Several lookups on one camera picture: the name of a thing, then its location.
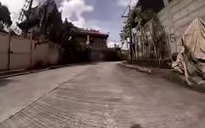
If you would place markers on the red-roofed house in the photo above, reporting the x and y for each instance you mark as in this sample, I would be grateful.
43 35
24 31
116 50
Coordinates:
90 38

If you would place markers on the beige perimeter wall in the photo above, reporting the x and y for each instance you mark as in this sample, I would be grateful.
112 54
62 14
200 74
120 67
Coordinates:
20 51

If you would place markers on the grey concrete road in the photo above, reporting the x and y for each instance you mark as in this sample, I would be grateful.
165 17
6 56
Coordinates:
100 96

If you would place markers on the grey concrete building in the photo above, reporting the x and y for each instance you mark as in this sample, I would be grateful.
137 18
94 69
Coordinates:
186 16

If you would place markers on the dark tall building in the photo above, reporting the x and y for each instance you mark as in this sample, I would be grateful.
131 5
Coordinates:
45 20

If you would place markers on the utility pole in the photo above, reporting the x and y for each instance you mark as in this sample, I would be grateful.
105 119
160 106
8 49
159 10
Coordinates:
129 33

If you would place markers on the pale rough kerb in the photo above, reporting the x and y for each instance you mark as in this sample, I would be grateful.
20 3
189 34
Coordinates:
136 67

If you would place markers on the dark wall with bushes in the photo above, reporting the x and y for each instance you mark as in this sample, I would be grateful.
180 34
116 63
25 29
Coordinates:
103 55

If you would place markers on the beige tarpaulin-covered heap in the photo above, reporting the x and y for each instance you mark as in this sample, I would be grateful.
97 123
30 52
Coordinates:
196 50

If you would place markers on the dark raised kerb strip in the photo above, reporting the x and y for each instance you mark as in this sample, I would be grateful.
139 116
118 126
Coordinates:
10 74

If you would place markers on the dark leaning pole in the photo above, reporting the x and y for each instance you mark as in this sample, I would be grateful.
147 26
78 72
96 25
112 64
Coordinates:
25 8

